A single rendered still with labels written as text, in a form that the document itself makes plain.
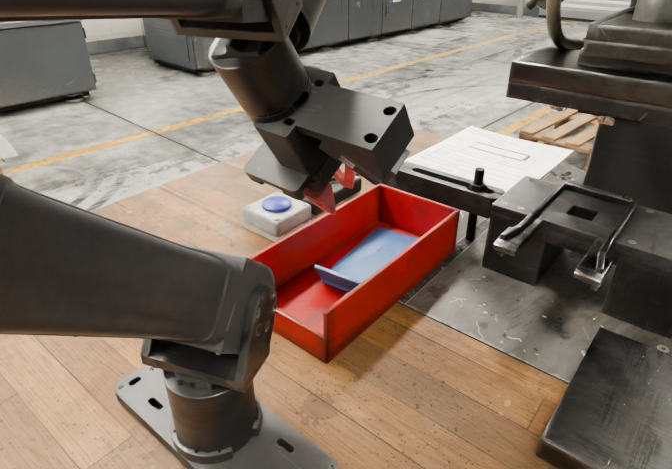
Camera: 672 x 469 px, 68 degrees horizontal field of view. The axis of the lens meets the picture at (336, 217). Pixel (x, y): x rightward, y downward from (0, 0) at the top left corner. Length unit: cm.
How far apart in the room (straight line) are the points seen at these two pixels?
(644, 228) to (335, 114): 36
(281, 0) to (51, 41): 456
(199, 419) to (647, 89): 44
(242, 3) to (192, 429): 28
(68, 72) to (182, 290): 468
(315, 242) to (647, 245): 34
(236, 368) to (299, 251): 25
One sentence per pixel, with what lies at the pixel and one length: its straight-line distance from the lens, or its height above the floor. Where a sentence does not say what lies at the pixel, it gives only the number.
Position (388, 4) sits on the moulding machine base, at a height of 46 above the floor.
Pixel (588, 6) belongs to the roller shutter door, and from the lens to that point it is 1021.
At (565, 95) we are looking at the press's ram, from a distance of 53.
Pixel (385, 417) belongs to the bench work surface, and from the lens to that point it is 45.
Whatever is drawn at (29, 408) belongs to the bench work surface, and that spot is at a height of 90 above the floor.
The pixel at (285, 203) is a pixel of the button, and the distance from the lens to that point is 67.
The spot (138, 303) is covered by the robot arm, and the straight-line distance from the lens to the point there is 26.
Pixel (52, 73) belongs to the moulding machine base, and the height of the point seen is 28.
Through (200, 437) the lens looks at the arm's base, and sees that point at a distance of 40.
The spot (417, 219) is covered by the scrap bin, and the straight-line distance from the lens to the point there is 65.
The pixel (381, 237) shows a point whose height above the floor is 91.
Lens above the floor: 124
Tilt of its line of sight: 29 degrees down
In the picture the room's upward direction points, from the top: straight up
